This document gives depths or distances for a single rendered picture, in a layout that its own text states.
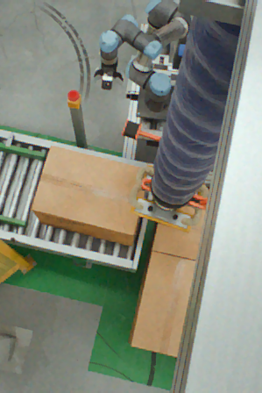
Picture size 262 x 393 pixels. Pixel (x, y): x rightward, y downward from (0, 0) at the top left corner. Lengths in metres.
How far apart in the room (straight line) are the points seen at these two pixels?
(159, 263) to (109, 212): 0.56
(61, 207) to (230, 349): 2.24
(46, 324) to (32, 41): 2.31
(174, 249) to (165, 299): 0.32
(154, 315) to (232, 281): 2.51
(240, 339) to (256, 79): 0.31
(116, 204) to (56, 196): 0.35
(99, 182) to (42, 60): 1.72
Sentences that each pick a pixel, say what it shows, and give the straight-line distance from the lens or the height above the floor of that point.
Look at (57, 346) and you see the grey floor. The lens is 3.60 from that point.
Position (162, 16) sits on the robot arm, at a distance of 2.40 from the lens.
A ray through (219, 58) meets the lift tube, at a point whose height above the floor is 2.64.
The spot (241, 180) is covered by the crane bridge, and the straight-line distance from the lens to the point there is 0.56.
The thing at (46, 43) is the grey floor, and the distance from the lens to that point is 4.27.
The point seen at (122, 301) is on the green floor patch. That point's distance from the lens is 3.57.
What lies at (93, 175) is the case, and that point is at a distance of 2.75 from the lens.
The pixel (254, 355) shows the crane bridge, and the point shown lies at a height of 3.05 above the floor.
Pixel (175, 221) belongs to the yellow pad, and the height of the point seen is 1.10.
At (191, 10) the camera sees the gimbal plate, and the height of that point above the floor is 2.84.
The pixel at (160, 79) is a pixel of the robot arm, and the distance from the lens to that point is 2.64.
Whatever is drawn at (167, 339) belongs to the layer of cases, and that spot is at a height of 0.54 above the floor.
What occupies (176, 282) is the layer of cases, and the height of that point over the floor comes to 0.54.
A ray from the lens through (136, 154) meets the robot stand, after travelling 3.58.
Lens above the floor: 3.57
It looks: 75 degrees down
